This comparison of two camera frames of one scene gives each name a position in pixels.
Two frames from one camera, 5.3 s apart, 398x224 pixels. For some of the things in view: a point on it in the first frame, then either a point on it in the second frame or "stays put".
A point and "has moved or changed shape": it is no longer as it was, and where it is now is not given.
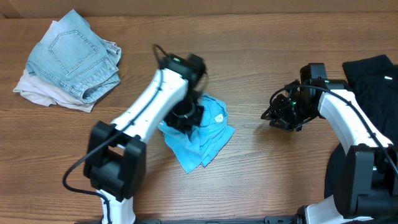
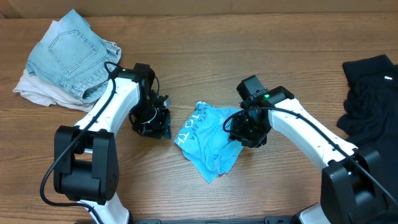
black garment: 374,81 stays put
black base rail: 276,219 stays put
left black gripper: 183,119 -> 160,121
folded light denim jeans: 71,52 stays put
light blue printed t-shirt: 198,144 has moved or changed shape
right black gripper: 278,111 -> 244,132
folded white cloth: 48,93 stays put
